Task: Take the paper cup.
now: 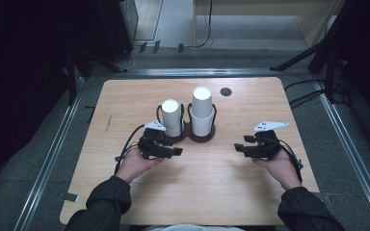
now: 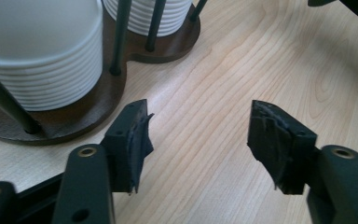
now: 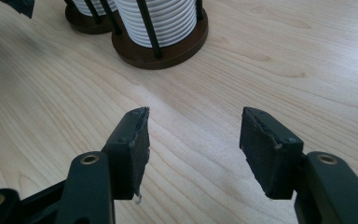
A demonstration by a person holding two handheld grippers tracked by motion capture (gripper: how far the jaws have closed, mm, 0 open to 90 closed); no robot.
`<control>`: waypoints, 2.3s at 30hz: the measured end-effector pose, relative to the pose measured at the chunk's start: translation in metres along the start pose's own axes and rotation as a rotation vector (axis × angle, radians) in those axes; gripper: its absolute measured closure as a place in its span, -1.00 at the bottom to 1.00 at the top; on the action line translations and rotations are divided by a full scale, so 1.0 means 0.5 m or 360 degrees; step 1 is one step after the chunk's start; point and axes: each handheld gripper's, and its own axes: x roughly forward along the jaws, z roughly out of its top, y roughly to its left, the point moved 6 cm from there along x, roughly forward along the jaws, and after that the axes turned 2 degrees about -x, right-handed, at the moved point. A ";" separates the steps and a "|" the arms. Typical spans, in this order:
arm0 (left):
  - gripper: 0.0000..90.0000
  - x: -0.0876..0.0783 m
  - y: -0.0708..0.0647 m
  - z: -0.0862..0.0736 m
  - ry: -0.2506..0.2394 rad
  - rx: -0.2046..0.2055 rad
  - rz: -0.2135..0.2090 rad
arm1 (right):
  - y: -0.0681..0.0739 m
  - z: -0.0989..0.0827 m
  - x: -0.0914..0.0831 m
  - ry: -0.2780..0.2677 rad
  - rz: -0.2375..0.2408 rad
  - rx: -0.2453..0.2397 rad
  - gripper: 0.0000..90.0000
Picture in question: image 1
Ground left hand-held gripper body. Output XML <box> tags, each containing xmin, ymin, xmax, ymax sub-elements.
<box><xmin>138</xmin><ymin>120</ymin><xmax>175</xmax><ymax>160</ymax></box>

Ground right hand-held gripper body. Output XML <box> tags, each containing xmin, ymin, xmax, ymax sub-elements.
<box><xmin>252</xmin><ymin>120</ymin><xmax>290</xmax><ymax>161</ymax></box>

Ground black wire double cup holder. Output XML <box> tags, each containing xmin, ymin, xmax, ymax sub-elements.
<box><xmin>155</xmin><ymin>102</ymin><xmax>218</xmax><ymax>144</ymax></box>

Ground person's right hand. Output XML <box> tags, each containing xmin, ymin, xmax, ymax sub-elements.
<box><xmin>251</xmin><ymin>149</ymin><xmax>304</xmax><ymax>192</ymax></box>

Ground person's left hand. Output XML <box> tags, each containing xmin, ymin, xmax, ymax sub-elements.
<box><xmin>115</xmin><ymin>146</ymin><xmax>165</xmax><ymax>185</ymax></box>

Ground white paper cup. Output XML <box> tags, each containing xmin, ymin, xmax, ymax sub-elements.
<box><xmin>161</xmin><ymin>98</ymin><xmax>183</xmax><ymax>138</ymax></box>
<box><xmin>190</xmin><ymin>108</ymin><xmax>216</xmax><ymax>138</ymax></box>
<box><xmin>191</xmin><ymin>86</ymin><xmax>214</xmax><ymax>120</ymax></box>

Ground person's light lap clothing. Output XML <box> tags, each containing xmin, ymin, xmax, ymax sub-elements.
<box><xmin>142</xmin><ymin>223</ymin><xmax>246</xmax><ymax>231</ymax></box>

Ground grey tape piece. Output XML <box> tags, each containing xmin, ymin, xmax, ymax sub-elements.
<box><xmin>57</xmin><ymin>191</ymin><xmax>79</xmax><ymax>203</ymax></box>

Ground black metal stand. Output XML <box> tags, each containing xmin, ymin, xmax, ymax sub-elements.
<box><xmin>65</xmin><ymin>47</ymin><xmax>93</xmax><ymax>105</ymax></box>

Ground black tripod stand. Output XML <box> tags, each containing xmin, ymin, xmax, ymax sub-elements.
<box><xmin>269</xmin><ymin>0</ymin><xmax>370</xmax><ymax>104</ymax></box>

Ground dark cabinet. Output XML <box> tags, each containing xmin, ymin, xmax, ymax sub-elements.
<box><xmin>96</xmin><ymin>0</ymin><xmax>140</xmax><ymax>63</ymax></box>

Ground light wooden furniture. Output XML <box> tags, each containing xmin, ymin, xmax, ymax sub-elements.
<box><xmin>192</xmin><ymin>0</ymin><xmax>346</xmax><ymax>49</ymax></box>

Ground left hand-held gripper black cable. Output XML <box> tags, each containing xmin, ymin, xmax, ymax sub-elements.
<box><xmin>113</xmin><ymin>124</ymin><xmax>146</xmax><ymax>176</ymax></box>

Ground hand-held gripper black cable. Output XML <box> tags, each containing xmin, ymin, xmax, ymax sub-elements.
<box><xmin>269</xmin><ymin>137</ymin><xmax>304</xmax><ymax>184</ymax></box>
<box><xmin>113</xmin><ymin>124</ymin><xmax>146</xmax><ymax>176</ymax></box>

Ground right hand-held gripper black cable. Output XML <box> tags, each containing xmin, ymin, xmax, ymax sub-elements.
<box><xmin>269</xmin><ymin>137</ymin><xmax>304</xmax><ymax>184</ymax></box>

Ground black floor cables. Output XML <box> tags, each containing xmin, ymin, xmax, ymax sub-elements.
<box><xmin>283</xmin><ymin>79</ymin><xmax>328</xmax><ymax>109</ymax></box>

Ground metal floor rail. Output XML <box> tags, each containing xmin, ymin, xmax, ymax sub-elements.
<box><xmin>13</xmin><ymin>76</ymin><xmax>86</xmax><ymax>231</ymax></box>
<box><xmin>90</xmin><ymin>67</ymin><xmax>316</xmax><ymax>78</ymax></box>
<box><xmin>312</xmin><ymin>80</ymin><xmax>370</xmax><ymax>231</ymax></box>

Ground white floor cable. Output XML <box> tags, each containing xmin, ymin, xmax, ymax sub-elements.
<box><xmin>117</xmin><ymin>46</ymin><xmax>142</xmax><ymax>72</ymax></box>

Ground hanging black cable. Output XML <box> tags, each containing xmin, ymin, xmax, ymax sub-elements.
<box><xmin>195</xmin><ymin>0</ymin><xmax>214</xmax><ymax>49</ymax></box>

